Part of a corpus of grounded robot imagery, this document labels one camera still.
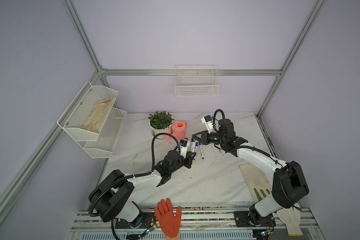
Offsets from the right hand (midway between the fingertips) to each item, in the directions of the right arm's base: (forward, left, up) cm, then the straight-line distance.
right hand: (193, 135), depth 79 cm
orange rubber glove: (-38, +11, -22) cm, 45 cm away
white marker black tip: (-3, 0, -4) cm, 6 cm away
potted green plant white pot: (+15, +20, -5) cm, 26 cm away
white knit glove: (-34, -50, -25) cm, 65 cm away
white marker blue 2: (+8, -6, -22) cm, 24 cm away
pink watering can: (+14, +9, -12) cm, 20 cm away
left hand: (-5, -1, -10) cm, 11 cm away
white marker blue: (+8, -3, -22) cm, 23 cm away
